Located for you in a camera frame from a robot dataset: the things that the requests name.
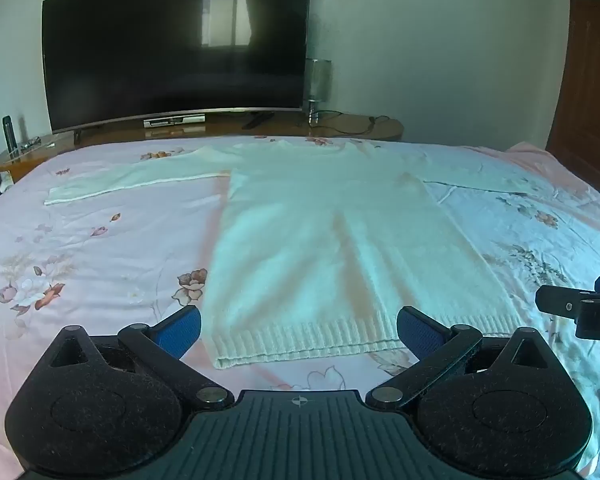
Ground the large black television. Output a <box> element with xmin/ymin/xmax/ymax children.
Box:
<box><xmin>41</xmin><ymin>0</ymin><xmax>314</xmax><ymax>135</ymax></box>

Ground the white knitted sweater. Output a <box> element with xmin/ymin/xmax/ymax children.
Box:
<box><xmin>44</xmin><ymin>140</ymin><xmax>546</xmax><ymax>372</ymax></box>

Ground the wooden television cabinet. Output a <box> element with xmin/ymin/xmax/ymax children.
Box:
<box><xmin>0</xmin><ymin>110</ymin><xmax>405</xmax><ymax>183</ymax></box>

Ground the black lamp cable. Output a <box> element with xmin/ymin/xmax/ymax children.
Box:
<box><xmin>310</xmin><ymin>110</ymin><xmax>391</xmax><ymax>137</ymax></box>

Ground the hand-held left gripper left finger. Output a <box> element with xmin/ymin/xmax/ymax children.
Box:
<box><xmin>47</xmin><ymin>305</ymin><xmax>236</xmax><ymax>408</ymax></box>

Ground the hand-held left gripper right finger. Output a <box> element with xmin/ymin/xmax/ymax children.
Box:
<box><xmin>366</xmin><ymin>306</ymin><xmax>553</xmax><ymax>408</ymax></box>

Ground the glass table lamp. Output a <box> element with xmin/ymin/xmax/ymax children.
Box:
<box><xmin>302</xmin><ymin>58</ymin><xmax>332</xmax><ymax>126</ymax></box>

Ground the grey set-top box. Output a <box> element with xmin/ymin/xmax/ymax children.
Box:
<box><xmin>143</xmin><ymin>115</ymin><xmax>206</xmax><ymax>128</ymax></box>

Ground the pink floral bedsheet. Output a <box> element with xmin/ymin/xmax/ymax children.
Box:
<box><xmin>0</xmin><ymin>135</ymin><xmax>600</xmax><ymax>480</ymax></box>

